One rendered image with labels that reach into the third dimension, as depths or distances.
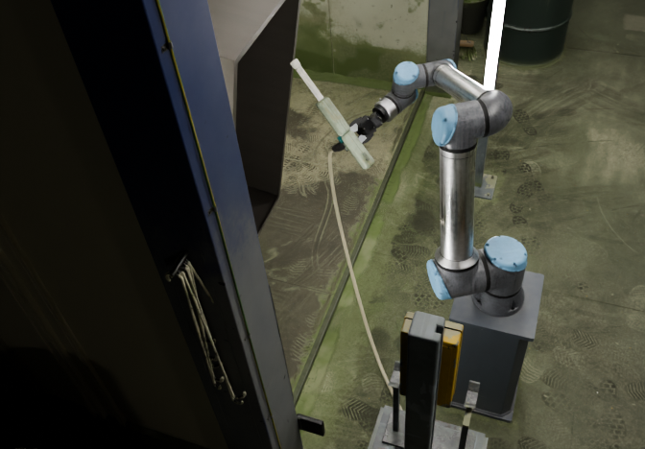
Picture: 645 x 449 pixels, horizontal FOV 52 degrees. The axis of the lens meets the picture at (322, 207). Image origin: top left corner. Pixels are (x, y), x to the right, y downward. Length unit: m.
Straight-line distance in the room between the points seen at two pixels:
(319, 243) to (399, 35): 1.55
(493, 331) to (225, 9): 1.46
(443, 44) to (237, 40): 2.44
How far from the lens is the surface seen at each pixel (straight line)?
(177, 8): 1.15
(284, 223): 3.66
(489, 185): 3.91
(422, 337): 1.25
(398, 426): 2.07
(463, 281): 2.31
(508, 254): 2.36
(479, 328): 2.50
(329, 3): 4.42
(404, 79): 2.50
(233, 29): 2.12
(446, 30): 4.29
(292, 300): 3.31
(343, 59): 4.60
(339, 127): 2.45
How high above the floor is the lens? 2.68
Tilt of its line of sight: 45 degrees down
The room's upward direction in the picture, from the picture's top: 6 degrees counter-clockwise
